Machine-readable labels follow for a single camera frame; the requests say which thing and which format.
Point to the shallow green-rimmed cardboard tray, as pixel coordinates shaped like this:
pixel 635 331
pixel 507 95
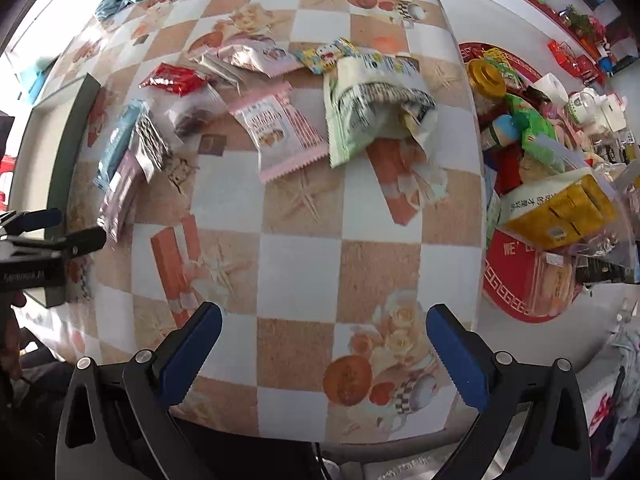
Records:
pixel 44 168

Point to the pink crispy cranberry packet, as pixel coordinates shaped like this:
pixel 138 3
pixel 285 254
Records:
pixel 284 139

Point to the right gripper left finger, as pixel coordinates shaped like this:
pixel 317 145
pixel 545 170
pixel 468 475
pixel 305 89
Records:
pixel 116 422

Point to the colourful cartoon candy packet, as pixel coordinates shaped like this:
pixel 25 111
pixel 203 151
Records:
pixel 321 59

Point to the pink snack bar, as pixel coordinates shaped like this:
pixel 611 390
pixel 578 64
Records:
pixel 119 196

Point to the yellow lid jar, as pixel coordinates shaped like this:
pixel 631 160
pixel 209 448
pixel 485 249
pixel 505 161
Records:
pixel 487 83

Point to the yellow snack bag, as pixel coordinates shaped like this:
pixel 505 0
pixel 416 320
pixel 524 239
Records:
pixel 557 211

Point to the red round tray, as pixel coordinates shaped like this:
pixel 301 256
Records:
pixel 528 284

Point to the green white snack bag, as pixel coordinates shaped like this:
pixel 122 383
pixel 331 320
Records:
pixel 371 96

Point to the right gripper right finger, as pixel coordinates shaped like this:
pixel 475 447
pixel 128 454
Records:
pixel 554 440

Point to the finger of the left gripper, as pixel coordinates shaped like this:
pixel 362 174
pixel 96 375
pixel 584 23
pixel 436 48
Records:
pixel 72 245
pixel 16 223

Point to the silver grey snack bar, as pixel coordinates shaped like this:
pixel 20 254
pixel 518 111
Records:
pixel 209 60

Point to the light blue snack bar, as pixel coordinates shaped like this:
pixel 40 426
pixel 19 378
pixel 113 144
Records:
pixel 117 143

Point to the clear bag brown snack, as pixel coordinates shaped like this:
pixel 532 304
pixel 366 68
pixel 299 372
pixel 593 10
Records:
pixel 191 113

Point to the red snack bar wrapper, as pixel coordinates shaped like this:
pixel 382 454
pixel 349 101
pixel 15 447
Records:
pixel 174 79

